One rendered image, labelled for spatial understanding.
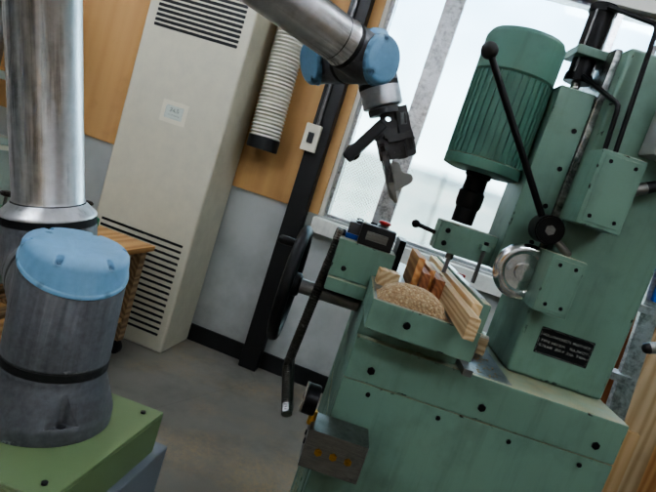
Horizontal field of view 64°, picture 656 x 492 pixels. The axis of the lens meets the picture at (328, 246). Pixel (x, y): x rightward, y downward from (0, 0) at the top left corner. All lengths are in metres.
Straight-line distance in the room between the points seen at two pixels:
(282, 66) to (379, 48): 1.58
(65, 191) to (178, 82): 1.71
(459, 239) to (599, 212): 0.30
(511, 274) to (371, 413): 0.41
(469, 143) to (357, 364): 0.53
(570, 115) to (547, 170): 0.12
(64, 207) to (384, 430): 0.74
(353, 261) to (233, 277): 1.65
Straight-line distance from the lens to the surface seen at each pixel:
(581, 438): 1.24
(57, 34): 0.94
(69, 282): 0.79
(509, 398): 1.16
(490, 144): 1.20
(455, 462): 1.20
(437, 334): 1.01
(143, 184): 2.66
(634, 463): 2.60
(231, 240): 2.79
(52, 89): 0.94
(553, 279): 1.14
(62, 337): 0.81
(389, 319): 1.00
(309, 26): 0.96
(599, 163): 1.16
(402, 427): 1.16
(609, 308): 1.29
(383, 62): 1.03
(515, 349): 1.25
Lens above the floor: 1.11
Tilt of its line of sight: 8 degrees down
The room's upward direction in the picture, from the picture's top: 18 degrees clockwise
